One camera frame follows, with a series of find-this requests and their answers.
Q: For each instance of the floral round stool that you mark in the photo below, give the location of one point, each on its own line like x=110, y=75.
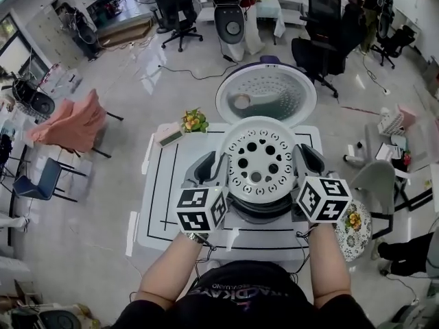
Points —
x=356, y=242

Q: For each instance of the wooden step platform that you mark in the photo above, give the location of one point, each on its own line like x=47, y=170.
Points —
x=127, y=29

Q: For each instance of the pink box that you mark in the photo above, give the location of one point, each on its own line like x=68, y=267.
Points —
x=408, y=115

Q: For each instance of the pink digital clock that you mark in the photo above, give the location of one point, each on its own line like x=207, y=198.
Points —
x=169, y=135

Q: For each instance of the silver wristwatch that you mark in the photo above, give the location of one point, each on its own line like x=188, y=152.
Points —
x=197, y=237

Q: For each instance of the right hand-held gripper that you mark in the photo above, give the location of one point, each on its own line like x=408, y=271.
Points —
x=326, y=201

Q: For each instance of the white shelf unit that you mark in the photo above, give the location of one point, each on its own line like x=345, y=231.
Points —
x=202, y=12

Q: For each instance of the black office chair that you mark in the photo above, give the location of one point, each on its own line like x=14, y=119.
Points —
x=175, y=5
x=398, y=39
x=319, y=9

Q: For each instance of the blue chair with black legs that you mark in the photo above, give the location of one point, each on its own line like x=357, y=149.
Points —
x=48, y=180

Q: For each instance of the white desk with black frame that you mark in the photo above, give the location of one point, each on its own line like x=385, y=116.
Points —
x=418, y=180

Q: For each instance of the chair draped with pink cloth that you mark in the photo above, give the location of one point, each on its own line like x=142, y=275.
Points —
x=75, y=122

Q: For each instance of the person's black t-shirt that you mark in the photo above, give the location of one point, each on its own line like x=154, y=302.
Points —
x=240, y=307

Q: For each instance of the white perforated basket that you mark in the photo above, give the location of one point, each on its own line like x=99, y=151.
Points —
x=391, y=123

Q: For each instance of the white perforated steamer tray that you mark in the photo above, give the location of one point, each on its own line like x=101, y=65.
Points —
x=257, y=123

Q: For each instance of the navy rice cooker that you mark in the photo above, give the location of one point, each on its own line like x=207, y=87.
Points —
x=274, y=81

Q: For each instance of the potted orange flowers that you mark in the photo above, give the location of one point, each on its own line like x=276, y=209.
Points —
x=193, y=120

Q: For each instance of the person's left forearm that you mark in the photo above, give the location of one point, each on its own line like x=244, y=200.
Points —
x=168, y=273

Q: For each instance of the person's right forearm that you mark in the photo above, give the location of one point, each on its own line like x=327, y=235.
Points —
x=327, y=266

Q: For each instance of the grey-green plastic chair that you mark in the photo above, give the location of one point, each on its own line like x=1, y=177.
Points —
x=377, y=180

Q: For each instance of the grey lockers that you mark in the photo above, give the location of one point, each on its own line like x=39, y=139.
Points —
x=51, y=39

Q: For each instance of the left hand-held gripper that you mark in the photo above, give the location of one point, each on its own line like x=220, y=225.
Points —
x=199, y=207

